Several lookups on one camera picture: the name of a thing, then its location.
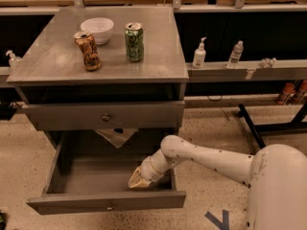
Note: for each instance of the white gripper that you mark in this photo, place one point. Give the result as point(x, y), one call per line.
point(148, 171)

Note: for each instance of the grey drawer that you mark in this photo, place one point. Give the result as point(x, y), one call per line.
point(89, 175)
point(78, 116)

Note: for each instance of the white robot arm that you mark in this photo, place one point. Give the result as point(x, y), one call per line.
point(276, 177)

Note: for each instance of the beige paper in drawer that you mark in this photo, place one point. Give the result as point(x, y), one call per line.
point(117, 137)

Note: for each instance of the grey top drawer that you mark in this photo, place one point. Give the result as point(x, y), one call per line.
point(78, 116)

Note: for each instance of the grey drawer cabinet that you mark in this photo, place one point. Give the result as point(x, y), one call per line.
point(104, 67)

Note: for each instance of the white pump lotion bottle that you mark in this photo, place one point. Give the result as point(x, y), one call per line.
point(199, 55)

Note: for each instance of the green soda can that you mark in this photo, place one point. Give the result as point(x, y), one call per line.
point(134, 41)

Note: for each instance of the crushed gold soda can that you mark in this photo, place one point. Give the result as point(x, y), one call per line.
point(86, 42)

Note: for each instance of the white bowl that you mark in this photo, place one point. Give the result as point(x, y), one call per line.
point(101, 28)

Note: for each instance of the clear plastic water bottle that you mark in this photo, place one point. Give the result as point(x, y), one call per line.
point(235, 55)

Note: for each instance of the clear pump sanitizer bottle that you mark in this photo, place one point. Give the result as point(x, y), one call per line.
point(13, 58)

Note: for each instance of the black metal stand leg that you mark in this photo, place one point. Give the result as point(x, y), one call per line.
point(296, 125)

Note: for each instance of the crumpled plastic wrapper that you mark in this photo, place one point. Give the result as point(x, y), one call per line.
point(268, 62)

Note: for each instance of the orange spray bottle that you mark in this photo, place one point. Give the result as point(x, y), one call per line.
point(300, 92)
point(285, 93)

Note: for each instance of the grey metal rail shelf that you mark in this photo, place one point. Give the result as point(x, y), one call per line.
point(283, 70)

